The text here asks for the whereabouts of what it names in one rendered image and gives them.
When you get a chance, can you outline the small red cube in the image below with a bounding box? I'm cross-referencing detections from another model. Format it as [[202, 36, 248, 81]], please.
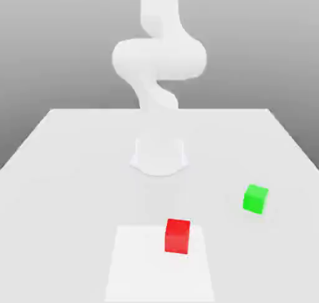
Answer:
[[164, 218, 191, 255]]

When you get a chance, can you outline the small green cube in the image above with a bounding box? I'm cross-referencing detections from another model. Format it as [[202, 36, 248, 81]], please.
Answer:
[[242, 183, 270, 215]]

